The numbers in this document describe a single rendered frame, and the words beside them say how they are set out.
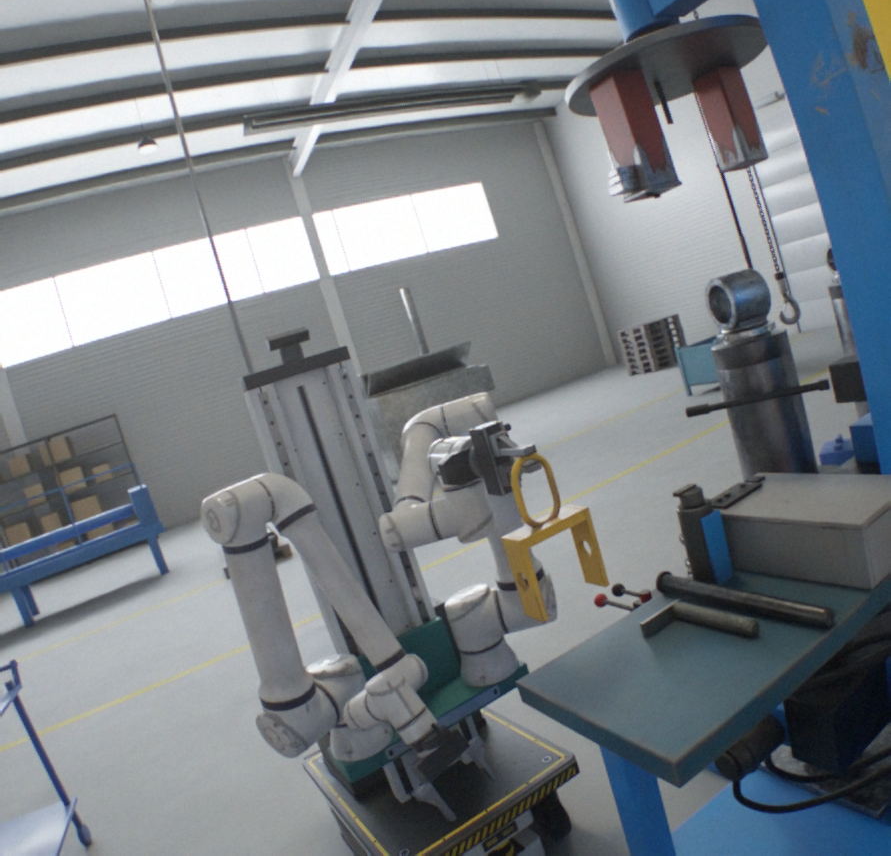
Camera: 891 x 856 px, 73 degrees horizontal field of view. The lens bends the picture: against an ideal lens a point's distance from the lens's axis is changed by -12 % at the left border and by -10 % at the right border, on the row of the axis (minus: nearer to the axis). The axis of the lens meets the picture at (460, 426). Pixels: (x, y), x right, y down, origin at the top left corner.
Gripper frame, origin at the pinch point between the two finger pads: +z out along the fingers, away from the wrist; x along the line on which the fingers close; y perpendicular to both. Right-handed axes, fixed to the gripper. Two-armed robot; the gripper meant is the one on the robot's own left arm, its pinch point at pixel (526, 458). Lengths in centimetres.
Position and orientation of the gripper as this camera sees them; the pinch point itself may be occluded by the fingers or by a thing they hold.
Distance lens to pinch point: 117.3
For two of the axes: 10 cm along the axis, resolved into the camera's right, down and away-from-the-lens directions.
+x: 3.0, 9.5, 1.1
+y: 8.4, -3.1, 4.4
